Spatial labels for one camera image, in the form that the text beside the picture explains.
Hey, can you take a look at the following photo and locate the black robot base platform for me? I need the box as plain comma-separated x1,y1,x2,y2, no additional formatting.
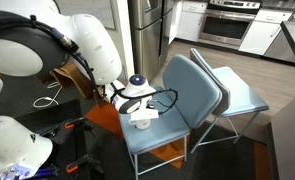
0,74,104,180

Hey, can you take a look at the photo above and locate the light blue cushioned chair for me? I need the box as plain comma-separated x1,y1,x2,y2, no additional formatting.
118,54,223,180

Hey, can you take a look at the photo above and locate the blue chair with grey back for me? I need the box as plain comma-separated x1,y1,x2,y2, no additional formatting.
189,47,271,155

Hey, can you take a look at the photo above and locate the stainless steel refrigerator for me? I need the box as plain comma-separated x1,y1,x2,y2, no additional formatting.
128,0,179,82

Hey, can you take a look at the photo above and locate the curved plywood furniture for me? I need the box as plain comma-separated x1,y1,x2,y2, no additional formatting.
36,61,104,101

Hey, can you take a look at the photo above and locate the white kitchen cabinet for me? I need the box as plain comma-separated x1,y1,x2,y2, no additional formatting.
168,0,209,44
238,7,294,57

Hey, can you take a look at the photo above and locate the stainless steel oven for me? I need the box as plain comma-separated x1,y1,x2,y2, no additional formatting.
198,0,262,47

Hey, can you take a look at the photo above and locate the grey kitchen island counter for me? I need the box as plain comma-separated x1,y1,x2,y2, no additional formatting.
266,20,295,180

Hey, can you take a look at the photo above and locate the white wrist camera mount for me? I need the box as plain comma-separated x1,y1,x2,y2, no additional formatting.
129,108,160,123

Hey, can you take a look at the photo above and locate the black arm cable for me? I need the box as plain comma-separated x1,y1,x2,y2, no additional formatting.
0,13,180,116

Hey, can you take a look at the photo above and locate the black clamp with orange handle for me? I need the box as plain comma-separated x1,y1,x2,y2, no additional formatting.
65,152,104,175
63,116,95,132

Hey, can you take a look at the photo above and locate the white cable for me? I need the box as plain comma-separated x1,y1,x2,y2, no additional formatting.
32,81,64,109

